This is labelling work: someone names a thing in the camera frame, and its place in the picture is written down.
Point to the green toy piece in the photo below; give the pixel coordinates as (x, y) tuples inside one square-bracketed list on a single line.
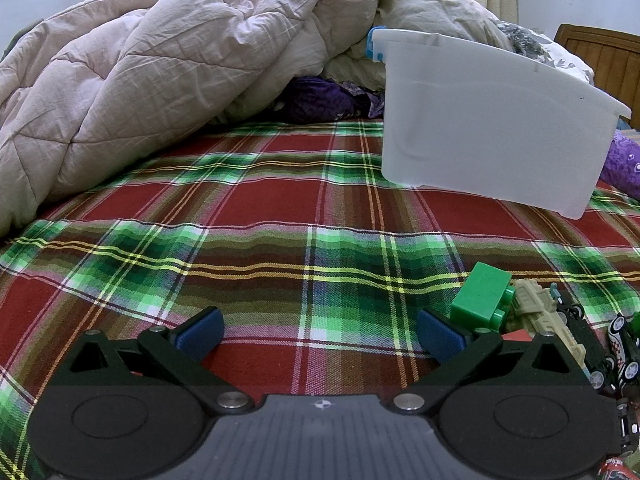
[(636, 324)]

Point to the white and black toy car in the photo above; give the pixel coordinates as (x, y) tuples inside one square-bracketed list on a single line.
[(622, 352)]

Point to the wooden headboard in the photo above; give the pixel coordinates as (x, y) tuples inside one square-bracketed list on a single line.
[(607, 57)]

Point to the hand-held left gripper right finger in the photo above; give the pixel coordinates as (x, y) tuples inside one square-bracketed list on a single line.
[(440, 337)]

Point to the pink quilt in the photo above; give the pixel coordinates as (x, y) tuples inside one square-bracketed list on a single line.
[(175, 60)]

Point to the red printed toy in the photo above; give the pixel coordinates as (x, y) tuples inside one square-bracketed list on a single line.
[(614, 470)]

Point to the translucent white plastic container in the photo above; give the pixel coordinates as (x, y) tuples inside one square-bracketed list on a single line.
[(480, 120)]

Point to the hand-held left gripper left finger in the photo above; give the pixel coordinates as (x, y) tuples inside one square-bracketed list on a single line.
[(202, 334)]

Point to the beige duvet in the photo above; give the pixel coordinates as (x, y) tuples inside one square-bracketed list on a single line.
[(430, 10)]

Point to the dark purple cloth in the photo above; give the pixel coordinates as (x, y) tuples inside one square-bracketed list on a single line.
[(320, 102)]

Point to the grey floral pillow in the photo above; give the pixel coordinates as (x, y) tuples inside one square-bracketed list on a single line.
[(545, 52)]

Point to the beige toy truck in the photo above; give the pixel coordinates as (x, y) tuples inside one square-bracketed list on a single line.
[(537, 312)]

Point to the green toy brick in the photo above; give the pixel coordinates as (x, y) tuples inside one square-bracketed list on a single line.
[(480, 295)]

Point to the plaid blanket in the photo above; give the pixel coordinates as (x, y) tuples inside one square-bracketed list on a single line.
[(250, 240)]

